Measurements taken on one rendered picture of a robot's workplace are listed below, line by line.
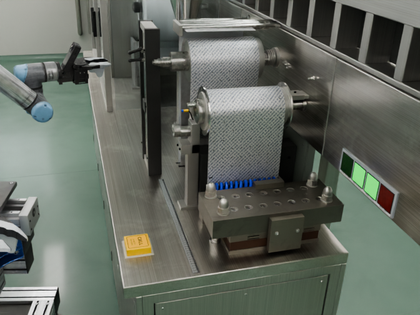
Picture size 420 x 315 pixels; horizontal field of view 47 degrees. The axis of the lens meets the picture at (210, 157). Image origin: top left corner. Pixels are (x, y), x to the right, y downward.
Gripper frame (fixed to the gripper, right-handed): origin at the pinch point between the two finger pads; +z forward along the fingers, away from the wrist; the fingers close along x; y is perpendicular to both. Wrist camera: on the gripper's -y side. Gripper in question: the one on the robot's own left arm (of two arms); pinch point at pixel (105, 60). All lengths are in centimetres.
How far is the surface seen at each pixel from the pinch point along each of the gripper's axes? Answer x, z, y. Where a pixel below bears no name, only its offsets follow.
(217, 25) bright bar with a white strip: 45, 23, -28
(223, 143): 77, 11, -4
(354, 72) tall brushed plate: 98, 34, -33
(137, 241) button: 83, -18, 20
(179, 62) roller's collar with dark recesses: 45.6, 9.9, -16.7
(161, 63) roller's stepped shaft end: 42.6, 5.0, -15.8
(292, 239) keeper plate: 104, 21, 15
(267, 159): 81, 25, 3
